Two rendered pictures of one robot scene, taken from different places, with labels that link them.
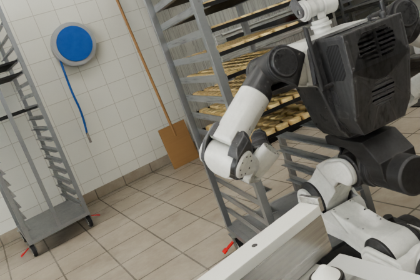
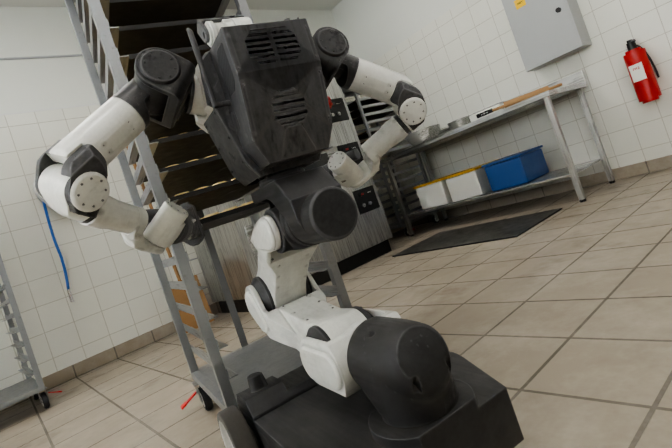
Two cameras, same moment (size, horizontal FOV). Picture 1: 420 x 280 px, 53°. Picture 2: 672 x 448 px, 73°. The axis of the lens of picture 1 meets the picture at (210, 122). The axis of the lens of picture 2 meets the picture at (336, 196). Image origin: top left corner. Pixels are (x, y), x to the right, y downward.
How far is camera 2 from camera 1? 62 cm
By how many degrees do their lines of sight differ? 17
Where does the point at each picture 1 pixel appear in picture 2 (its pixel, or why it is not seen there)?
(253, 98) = (114, 108)
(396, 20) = (299, 25)
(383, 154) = (298, 190)
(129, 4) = not seen: hidden behind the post
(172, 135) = (180, 293)
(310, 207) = not seen: outside the picture
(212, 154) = (46, 179)
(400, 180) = (312, 216)
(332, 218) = (279, 317)
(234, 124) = (77, 135)
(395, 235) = (339, 319)
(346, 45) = (228, 39)
